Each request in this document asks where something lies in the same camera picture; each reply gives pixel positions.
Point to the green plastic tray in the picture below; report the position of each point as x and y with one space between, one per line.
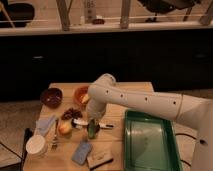
149 144

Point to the black office chair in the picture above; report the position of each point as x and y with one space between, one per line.
166 6

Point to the metal fork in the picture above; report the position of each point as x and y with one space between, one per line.
55 138

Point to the black white marker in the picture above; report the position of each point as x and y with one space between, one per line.
80 123

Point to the red yellow apple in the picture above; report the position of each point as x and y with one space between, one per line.
65 128

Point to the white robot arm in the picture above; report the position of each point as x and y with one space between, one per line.
190 111

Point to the light blue cloth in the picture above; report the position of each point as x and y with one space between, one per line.
43 125

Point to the white metal cup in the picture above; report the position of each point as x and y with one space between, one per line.
36 146

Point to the black chair at left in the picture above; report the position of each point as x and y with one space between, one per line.
20 13

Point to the blue sponge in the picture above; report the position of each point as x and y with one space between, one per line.
81 152

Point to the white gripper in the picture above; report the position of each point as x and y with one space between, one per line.
95 110

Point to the wooden eraser block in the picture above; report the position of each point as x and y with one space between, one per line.
96 160

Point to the orange bowl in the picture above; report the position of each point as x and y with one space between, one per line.
80 96

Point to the brown grape bunch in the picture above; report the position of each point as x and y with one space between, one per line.
71 113

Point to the dark brown bowl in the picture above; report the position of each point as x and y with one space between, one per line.
51 97

